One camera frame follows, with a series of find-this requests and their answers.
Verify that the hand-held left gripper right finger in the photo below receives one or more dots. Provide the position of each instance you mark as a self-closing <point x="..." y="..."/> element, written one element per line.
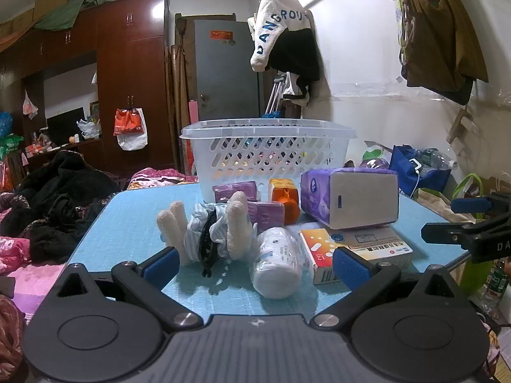
<point x="351" y="267"/>

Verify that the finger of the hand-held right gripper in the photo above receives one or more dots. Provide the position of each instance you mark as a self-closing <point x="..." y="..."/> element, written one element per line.
<point x="443" y="233"/>
<point x="467" y="204"/>

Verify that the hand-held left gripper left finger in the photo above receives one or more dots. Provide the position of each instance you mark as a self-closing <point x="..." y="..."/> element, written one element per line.
<point x="161" y="266"/>

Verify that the white orange medicine box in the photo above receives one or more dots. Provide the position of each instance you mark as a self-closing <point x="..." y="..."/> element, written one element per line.
<point x="319" y="247"/>

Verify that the white cotton pad pack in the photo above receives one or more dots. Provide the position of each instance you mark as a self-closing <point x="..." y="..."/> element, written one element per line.
<point x="275" y="267"/>

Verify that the large purple tissue pack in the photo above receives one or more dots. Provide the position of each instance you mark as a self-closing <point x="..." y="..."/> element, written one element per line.
<point x="319" y="191"/>

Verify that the small purple tissue pack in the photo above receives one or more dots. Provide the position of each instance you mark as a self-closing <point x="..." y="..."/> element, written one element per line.
<point x="235" y="191"/>
<point x="267" y="212"/>

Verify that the white plastic basket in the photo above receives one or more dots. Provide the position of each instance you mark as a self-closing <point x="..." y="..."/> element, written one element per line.
<point x="239" y="159"/>

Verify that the tan paper bag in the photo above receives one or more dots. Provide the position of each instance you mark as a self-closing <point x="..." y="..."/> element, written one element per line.
<point x="439" y="205"/>

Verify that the black plastic clip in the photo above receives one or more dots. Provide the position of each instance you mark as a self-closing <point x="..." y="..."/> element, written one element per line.
<point x="209" y="243"/>

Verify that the blue shopping bag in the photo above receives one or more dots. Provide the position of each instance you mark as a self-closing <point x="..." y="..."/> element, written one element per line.
<point x="403" y="175"/>

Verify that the beige plush toy striped clothes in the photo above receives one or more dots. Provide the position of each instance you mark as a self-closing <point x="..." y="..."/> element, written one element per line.
<point x="235" y="227"/>

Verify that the orange plastic bottle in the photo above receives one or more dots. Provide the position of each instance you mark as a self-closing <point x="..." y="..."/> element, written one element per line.
<point x="285" y="201"/>

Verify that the purple printed bag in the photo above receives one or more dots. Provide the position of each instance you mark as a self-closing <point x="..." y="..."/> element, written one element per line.
<point x="375" y="163"/>

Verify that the pile of black clothes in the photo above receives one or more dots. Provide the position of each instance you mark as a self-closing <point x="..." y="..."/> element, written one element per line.
<point x="60" y="199"/>

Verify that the large white plastic bag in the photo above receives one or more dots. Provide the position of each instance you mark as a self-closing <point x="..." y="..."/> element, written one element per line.
<point x="133" y="141"/>

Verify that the red plastic bag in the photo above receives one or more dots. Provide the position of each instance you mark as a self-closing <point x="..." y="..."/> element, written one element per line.
<point x="127" y="121"/>

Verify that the small white plastic bag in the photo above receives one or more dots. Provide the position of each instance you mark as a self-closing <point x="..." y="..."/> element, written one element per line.
<point x="90" y="129"/>

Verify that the pink foam board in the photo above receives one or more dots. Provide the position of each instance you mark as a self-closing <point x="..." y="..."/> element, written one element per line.
<point x="193" y="113"/>

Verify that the olive cloth bag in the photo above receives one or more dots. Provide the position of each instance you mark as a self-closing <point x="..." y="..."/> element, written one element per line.
<point x="439" y="48"/>

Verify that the brown knitted cloth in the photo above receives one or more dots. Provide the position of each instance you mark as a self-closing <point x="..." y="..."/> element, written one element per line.
<point x="10" y="331"/>

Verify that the black monitor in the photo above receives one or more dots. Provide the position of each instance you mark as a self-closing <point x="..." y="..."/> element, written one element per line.
<point x="64" y="125"/>

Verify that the leaning wooden planks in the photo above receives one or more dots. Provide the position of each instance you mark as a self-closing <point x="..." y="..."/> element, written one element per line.
<point x="179" y="87"/>

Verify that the white garment black trim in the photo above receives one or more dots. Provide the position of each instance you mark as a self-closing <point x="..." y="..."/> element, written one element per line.
<point x="295" y="87"/>

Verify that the green plastic bag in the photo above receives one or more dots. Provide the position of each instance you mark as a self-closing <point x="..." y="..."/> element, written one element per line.
<point x="10" y="145"/>

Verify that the dark wooden wardrobe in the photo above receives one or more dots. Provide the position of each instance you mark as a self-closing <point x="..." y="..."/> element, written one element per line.
<point x="127" y="68"/>

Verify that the grey metal door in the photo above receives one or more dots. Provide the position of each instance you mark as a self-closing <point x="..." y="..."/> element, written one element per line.
<point x="227" y="72"/>

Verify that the white red hanging bag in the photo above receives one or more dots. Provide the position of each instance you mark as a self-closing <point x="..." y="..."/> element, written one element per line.
<point x="29" y="107"/>

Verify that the blue plastic bag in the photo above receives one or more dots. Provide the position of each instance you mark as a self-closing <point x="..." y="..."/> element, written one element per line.
<point x="4" y="123"/>

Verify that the black hanging garment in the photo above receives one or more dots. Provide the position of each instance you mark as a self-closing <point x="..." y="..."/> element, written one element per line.
<point x="297" y="56"/>

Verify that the white lettered hooded sweater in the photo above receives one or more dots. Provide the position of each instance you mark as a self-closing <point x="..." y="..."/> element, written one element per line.
<point x="275" y="20"/>

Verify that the green cloth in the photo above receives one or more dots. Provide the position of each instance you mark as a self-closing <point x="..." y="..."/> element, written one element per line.
<point x="68" y="14"/>

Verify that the cardboard box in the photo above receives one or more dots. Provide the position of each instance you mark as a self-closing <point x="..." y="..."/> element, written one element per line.
<point x="52" y="0"/>

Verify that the wooden wall bracket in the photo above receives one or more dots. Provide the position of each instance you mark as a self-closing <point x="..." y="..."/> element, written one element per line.
<point x="461" y="123"/>

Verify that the grey metal frame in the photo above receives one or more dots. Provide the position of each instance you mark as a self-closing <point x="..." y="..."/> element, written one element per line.
<point x="273" y="95"/>

